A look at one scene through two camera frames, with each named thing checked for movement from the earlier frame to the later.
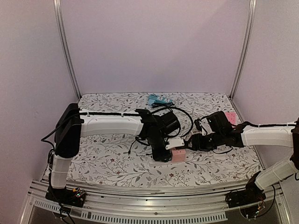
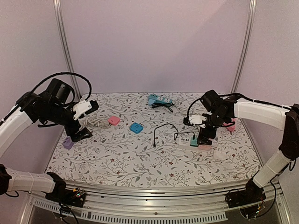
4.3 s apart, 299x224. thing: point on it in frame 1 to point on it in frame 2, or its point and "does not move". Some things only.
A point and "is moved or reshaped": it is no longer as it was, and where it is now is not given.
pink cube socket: (178, 155) is moved or reshaped
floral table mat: (125, 160) does not move
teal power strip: (155, 98) does not move
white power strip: (158, 164) is moved or reshaped
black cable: (163, 105) does not move
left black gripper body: (156, 155) to (70, 129)
